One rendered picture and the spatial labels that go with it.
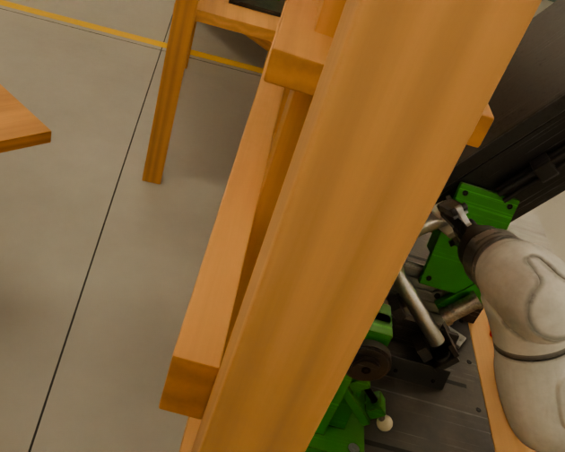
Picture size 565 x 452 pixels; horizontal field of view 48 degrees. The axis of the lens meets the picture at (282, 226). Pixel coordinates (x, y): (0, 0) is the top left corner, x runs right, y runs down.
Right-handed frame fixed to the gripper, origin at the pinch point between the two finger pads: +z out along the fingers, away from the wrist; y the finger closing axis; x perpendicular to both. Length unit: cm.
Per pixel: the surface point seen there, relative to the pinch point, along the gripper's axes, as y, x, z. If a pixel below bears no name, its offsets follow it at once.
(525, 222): -19.2, -20.0, 25.4
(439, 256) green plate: -8.2, 3.1, 5.1
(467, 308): -18.5, 2.8, 1.8
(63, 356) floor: -20, 119, 93
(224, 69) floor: 33, 35, 346
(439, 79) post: 36, 10, -70
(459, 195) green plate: 1.6, -4.5, 3.9
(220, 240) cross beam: 22.4, 32.2, -28.0
